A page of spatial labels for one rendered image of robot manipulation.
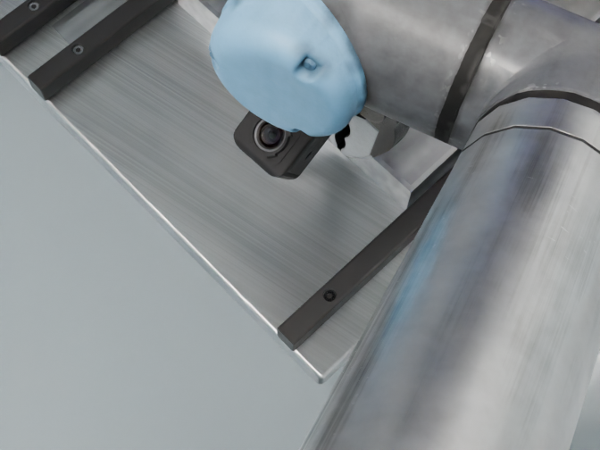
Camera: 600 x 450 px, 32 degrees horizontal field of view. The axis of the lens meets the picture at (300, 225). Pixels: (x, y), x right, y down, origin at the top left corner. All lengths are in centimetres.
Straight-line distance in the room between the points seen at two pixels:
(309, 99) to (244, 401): 123
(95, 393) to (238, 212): 92
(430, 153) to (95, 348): 98
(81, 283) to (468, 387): 147
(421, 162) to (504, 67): 39
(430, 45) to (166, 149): 42
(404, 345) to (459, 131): 17
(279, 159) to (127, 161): 22
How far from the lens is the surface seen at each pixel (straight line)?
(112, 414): 168
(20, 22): 89
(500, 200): 37
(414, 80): 46
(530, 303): 34
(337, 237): 80
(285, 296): 79
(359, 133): 74
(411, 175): 83
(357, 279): 77
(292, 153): 65
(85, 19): 90
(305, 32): 45
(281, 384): 167
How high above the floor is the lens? 163
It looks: 68 degrees down
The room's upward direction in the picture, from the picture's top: 3 degrees clockwise
